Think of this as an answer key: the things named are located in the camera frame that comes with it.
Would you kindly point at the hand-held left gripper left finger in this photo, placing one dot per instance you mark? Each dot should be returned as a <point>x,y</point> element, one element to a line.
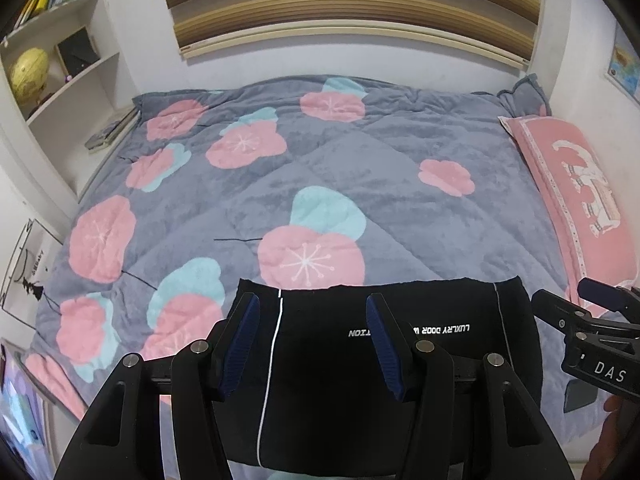
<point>240,345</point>

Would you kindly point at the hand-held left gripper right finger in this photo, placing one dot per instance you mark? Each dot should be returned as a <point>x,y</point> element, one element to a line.
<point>382,345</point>

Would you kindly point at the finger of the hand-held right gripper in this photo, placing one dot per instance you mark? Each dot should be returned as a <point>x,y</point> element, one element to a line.
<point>565,312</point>
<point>600,292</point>

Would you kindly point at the black hooded jacket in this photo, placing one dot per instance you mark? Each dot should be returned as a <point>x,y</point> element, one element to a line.
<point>320,385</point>

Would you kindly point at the person's right hand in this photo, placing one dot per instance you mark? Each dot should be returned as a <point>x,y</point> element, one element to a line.
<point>612,440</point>

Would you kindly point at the pink pillow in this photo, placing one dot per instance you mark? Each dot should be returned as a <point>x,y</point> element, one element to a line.
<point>565,180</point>

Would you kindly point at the grey floral blanket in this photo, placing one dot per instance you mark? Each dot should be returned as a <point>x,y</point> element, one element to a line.
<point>350,175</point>

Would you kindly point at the grey cushion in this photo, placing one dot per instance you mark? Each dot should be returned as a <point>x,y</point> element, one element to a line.
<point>527,95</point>

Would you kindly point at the white line drawing poster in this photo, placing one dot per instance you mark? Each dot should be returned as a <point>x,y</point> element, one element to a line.
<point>25,265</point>

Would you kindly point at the stack of books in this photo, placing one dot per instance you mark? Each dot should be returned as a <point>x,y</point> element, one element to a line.
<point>110,130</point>

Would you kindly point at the black board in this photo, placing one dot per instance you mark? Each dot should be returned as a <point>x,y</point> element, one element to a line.
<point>75,52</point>

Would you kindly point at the striped window blind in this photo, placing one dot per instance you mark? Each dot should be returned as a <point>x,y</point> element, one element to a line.
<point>350,5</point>

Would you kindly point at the yellow globe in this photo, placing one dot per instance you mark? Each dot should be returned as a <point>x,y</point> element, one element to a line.
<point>30,72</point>

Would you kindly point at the wall map poster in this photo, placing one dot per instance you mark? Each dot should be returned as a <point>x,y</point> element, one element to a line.
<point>627,67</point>

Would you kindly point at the colourful wall poster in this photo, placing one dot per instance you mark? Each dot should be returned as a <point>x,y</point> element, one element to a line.
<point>20,405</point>

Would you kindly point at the white wall shelf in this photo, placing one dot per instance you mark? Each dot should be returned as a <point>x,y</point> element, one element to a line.
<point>100,25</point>

